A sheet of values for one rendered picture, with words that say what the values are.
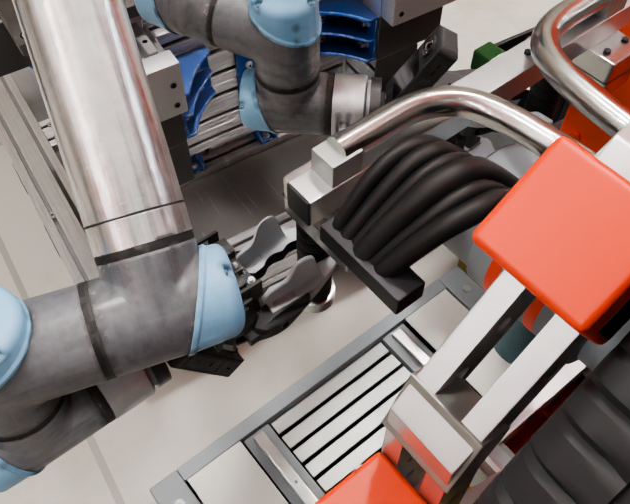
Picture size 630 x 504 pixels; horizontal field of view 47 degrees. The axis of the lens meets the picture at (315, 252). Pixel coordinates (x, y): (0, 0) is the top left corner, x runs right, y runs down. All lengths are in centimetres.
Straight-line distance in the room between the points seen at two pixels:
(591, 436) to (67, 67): 40
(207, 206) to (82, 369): 107
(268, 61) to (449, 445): 49
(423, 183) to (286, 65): 35
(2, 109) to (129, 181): 138
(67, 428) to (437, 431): 30
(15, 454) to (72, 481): 95
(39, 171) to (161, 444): 65
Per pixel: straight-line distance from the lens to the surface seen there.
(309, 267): 67
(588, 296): 37
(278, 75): 83
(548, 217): 38
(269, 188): 160
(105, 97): 53
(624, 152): 46
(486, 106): 62
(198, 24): 85
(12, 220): 196
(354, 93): 87
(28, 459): 64
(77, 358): 53
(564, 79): 67
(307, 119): 87
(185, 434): 155
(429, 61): 83
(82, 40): 54
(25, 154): 176
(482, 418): 48
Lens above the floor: 142
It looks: 54 degrees down
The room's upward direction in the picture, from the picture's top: straight up
